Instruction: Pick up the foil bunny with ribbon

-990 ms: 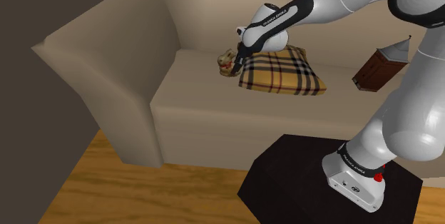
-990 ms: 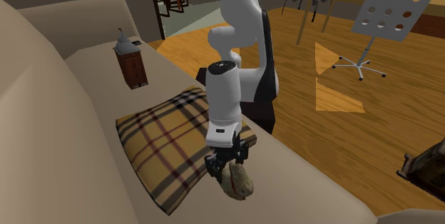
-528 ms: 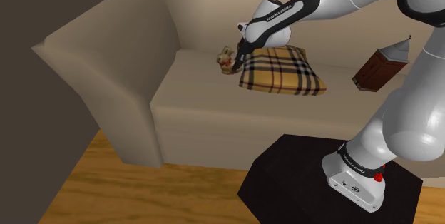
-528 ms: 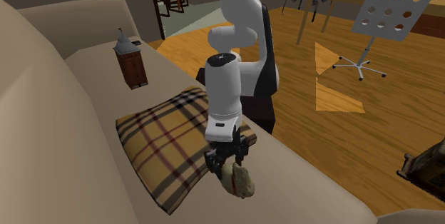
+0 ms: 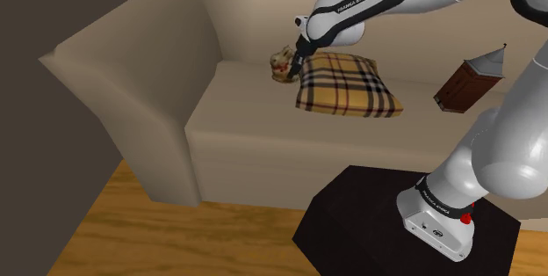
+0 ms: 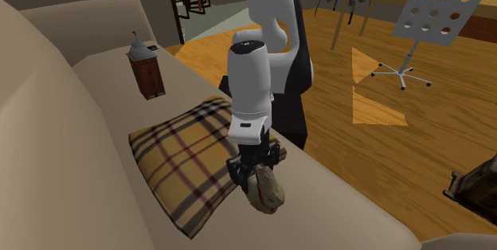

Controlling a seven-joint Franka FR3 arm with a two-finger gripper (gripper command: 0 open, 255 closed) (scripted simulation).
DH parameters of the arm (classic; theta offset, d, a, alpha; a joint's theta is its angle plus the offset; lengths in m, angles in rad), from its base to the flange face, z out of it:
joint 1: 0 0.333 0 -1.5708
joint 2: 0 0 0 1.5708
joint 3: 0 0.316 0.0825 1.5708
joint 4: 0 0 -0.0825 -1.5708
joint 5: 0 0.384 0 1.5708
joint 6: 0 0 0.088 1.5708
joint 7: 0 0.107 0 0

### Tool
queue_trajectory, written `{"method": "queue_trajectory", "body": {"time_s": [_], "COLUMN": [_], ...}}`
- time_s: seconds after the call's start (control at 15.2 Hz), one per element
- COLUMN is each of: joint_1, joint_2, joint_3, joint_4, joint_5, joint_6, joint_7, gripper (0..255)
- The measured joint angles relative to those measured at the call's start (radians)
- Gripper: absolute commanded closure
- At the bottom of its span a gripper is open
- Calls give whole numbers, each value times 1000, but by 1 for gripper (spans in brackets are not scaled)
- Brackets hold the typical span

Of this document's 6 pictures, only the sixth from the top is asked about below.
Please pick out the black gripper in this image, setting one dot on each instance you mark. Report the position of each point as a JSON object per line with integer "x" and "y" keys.
{"x": 254, "y": 155}

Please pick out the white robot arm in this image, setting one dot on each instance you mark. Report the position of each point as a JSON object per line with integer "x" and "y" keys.
{"x": 248, "y": 74}

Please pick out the tan bread sandwich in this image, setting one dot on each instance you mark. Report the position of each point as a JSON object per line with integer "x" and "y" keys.
{"x": 268, "y": 193}

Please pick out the tan plaid pillow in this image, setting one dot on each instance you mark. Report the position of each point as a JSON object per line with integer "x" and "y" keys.
{"x": 182, "y": 156}

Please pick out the brown tower figure grey roof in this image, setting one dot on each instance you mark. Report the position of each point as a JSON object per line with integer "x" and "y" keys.
{"x": 147, "y": 72}

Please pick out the pale green rug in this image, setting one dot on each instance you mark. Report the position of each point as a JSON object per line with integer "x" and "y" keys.
{"x": 217, "y": 20}

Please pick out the small black phone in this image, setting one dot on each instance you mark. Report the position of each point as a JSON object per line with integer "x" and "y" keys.
{"x": 152, "y": 47}

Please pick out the beige sofa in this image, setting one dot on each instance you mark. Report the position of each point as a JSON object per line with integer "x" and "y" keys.
{"x": 58, "y": 156}

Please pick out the dark brown wooden object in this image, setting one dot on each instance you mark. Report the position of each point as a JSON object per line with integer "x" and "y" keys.
{"x": 475, "y": 187}

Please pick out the grey perforated music stand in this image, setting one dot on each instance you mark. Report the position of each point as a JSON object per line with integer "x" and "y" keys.
{"x": 438, "y": 8}

